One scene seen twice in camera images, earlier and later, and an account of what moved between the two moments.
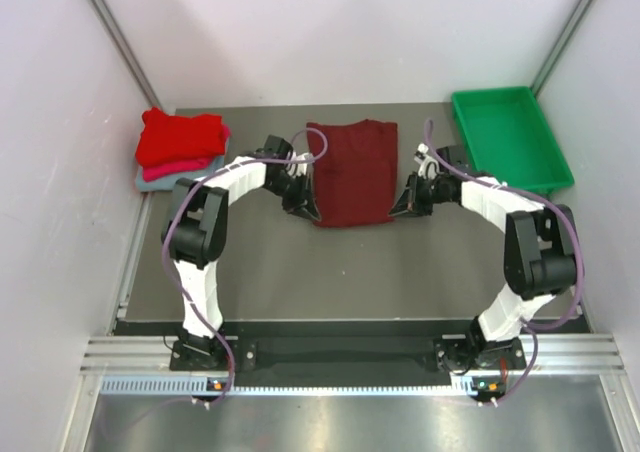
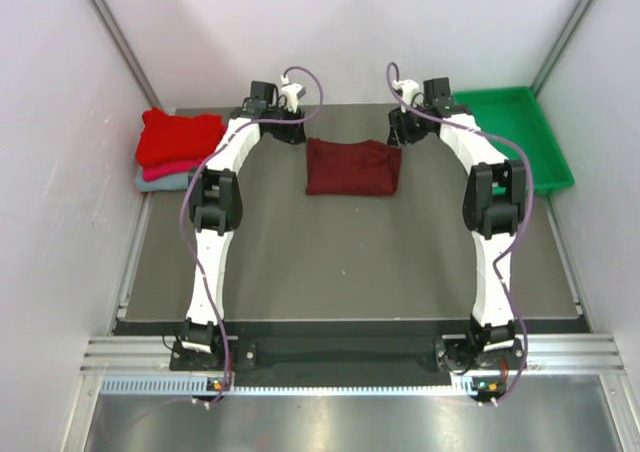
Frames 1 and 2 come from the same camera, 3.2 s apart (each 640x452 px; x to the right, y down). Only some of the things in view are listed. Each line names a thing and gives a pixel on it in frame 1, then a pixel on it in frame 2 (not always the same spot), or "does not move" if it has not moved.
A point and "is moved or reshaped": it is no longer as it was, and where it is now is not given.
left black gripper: x=304 y=193 → x=293 y=134
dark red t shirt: x=356 y=182 is moved or reshaped
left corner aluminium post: x=98 y=4 does not move
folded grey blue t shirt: x=167 y=183 does not move
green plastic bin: x=506 y=136 does not move
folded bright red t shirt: x=163 y=137 does not move
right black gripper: x=410 y=199 → x=397 y=132
